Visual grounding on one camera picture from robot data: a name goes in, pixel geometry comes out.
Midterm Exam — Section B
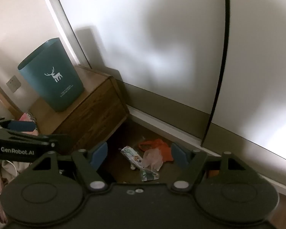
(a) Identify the teal deer trash bin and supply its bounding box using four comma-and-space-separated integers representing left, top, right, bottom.
18, 38, 84, 112

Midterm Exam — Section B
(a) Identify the pink patterned cloth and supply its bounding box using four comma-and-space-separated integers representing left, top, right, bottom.
19, 112, 39, 136

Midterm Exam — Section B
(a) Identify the white cloth pile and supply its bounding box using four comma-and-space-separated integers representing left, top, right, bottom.
1, 160, 30, 183

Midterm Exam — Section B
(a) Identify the white printed snack wrapper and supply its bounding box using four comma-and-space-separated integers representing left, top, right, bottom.
121, 146, 160, 182

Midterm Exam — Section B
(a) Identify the orange plastic bag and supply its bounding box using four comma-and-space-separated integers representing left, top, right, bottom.
138, 139, 174, 162

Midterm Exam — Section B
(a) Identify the wooden nightstand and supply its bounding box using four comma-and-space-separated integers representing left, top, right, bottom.
29, 66, 129, 155

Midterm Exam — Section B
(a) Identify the white wall socket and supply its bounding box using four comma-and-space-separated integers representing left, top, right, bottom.
6, 76, 22, 93

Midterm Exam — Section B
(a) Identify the translucent pink plastic bag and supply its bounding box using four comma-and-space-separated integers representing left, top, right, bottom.
142, 148, 163, 171

